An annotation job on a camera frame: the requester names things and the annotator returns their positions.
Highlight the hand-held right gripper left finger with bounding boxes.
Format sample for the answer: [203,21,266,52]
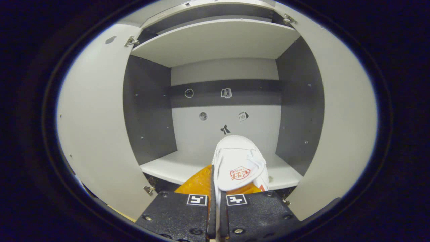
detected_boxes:
[136,165,217,242]

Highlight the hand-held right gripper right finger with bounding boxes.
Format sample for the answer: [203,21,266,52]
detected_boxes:
[220,184,301,242]

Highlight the white shoe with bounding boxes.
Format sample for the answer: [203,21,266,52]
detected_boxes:
[212,135,269,242]

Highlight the grey shoe cabinet door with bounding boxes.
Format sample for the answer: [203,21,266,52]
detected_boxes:
[274,3,378,220]
[57,24,158,220]

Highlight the grey shoe cabinet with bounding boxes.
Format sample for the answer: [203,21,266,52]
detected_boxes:
[123,0,325,199]

